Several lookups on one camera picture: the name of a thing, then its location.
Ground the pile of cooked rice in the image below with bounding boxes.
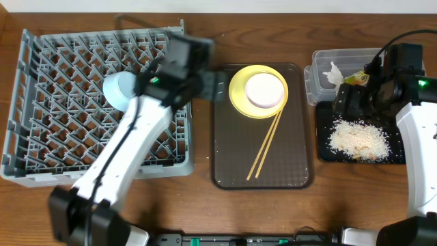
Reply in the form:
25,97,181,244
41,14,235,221
328,118,392,161

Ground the blue bowl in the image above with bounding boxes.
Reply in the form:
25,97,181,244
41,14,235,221
102,71,136,112

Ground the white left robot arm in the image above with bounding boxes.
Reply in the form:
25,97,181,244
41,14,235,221
48,70,228,245

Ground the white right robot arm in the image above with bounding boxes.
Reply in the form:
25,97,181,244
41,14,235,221
334,75,436,245

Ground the black waste tray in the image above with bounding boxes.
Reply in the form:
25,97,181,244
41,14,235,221
315,101,405,165

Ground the grey dishwasher rack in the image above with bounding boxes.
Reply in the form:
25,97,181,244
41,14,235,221
1,25,184,187

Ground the yellow plate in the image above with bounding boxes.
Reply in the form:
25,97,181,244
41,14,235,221
228,65,289,119

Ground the yellow green snack wrapper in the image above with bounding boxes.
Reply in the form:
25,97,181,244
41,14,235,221
344,71,369,86

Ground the crumpled white tissue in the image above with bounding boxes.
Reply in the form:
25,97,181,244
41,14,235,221
322,61,345,95

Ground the clear plastic bin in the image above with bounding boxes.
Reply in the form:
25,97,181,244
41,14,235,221
304,48,380,106

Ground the upper wooden chopstick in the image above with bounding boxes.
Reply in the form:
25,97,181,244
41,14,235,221
246,111,282,181

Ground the dark brown serving tray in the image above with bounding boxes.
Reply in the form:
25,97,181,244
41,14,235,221
211,64,314,190

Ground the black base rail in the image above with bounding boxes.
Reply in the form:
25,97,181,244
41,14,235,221
147,227,341,246

